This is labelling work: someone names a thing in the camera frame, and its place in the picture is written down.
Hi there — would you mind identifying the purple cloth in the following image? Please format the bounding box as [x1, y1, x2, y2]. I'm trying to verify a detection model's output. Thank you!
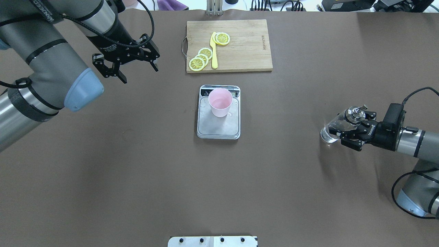
[157, 0, 189, 11]

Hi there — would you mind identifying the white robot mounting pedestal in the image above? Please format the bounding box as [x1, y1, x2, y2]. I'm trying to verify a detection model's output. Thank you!
[167, 236, 259, 247]

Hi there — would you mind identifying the bamboo cutting board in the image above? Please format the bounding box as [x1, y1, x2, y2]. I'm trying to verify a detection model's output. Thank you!
[186, 19, 273, 73]

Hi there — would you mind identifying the silver digital kitchen scale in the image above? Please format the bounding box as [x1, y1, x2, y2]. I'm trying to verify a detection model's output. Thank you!
[197, 85, 241, 140]

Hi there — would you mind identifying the lemon slice toy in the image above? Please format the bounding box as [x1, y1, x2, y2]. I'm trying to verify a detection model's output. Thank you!
[188, 57, 206, 72]
[195, 54, 210, 65]
[198, 47, 213, 59]
[213, 32, 230, 46]

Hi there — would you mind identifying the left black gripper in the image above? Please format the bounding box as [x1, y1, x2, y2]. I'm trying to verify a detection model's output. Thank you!
[88, 21, 160, 84]

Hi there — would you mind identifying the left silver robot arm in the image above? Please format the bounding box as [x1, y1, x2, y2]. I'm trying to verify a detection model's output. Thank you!
[0, 0, 160, 151]

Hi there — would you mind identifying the clear glass sauce bottle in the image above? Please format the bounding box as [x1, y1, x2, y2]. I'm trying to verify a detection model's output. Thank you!
[320, 105, 368, 144]

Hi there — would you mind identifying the yellow plastic knife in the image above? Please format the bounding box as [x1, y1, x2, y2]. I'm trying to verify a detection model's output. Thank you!
[210, 32, 218, 69]

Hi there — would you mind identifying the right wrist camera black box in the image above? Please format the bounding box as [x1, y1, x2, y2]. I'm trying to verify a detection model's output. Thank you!
[382, 86, 439, 133]

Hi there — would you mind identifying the aluminium frame post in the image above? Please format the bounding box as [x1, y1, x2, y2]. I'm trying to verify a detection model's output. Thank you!
[206, 0, 224, 16]

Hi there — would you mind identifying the pink plastic cup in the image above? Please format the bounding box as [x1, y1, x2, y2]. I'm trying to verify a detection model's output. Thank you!
[208, 89, 233, 117]

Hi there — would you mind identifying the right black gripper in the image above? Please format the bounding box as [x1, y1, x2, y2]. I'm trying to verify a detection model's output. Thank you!
[336, 110, 406, 151]

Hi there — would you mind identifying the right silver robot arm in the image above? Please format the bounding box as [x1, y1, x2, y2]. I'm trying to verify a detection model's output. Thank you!
[328, 107, 438, 220]

